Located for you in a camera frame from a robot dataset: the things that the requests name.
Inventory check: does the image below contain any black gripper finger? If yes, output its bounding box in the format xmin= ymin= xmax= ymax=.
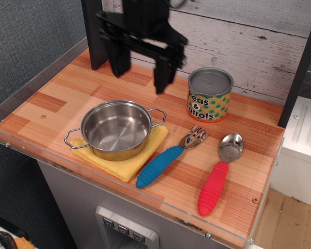
xmin=108 ymin=43 xmax=131 ymax=77
xmin=154 ymin=46 xmax=186 ymax=94

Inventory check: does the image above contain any yellow folded cloth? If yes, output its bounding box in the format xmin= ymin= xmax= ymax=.
xmin=72 ymin=125 xmax=168 ymax=183

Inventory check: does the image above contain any white toy sink unit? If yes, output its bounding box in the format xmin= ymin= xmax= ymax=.
xmin=270 ymin=97 xmax=311 ymax=205

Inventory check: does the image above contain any silver button panel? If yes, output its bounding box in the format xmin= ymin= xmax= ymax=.
xmin=95 ymin=205 xmax=160 ymax=249

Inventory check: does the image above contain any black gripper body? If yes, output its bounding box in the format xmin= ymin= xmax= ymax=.
xmin=95 ymin=0 xmax=189 ymax=50

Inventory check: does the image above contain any grey toy cabinet front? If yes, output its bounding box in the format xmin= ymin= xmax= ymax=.
xmin=40 ymin=161 xmax=253 ymax=248

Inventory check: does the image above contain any red handled spoon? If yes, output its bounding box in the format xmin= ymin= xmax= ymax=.
xmin=197 ymin=133 xmax=244 ymax=216

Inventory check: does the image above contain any black vertical post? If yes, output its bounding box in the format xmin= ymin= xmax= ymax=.
xmin=81 ymin=0 xmax=108 ymax=70
xmin=278 ymin=30 xmax=311 ymax=128

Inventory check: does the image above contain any peas and carrots can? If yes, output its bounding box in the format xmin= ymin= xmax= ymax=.
xmin=187 ymin=67 xmax=234 ymax=122

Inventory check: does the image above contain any stainless steel pot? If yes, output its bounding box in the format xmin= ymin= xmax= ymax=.
xmin=64 ymin=100 xmax=167 ymax=161

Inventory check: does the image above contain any orange object bottom left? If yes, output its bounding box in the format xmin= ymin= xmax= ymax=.
xmin=14 ymin=237 xmax=36 ymax=249

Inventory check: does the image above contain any blue handled fork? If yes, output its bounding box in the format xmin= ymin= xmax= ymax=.
xmin=136 ymin=126 xmax=208 ymax=188

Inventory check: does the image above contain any black vertical post right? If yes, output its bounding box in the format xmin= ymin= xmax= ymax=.
xmin=278 ymin=30 xmax=311 ymax=128

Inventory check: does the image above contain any black braided cable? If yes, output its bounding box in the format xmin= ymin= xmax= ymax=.
xmin=0 ymin=229 xmax=16 ymax=249

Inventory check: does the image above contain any black vertical post left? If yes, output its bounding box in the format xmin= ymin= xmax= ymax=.
xmin=81 ymin=0 xmax=108 ymax=70

